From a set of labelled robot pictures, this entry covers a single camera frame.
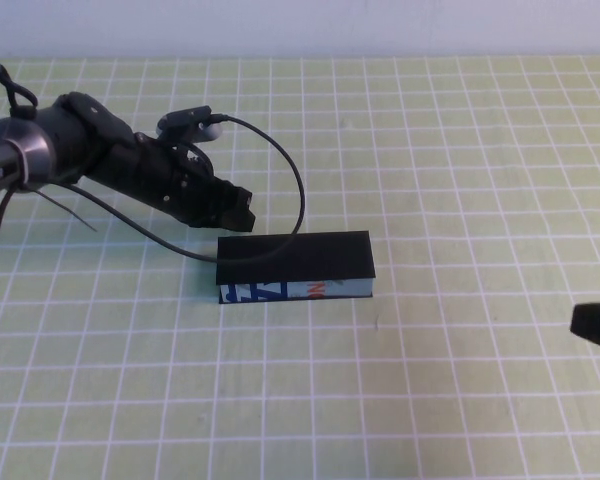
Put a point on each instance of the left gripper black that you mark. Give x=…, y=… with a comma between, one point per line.
x=165, y=175

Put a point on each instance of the black glasses case printed sides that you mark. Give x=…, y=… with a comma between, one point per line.
x=330, y=257

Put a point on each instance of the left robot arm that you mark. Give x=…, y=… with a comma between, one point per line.
x=30, y=150

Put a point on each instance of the black zip tie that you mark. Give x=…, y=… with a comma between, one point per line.
x=65, y=207

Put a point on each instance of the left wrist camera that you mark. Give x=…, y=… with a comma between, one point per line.
x=185, y=117

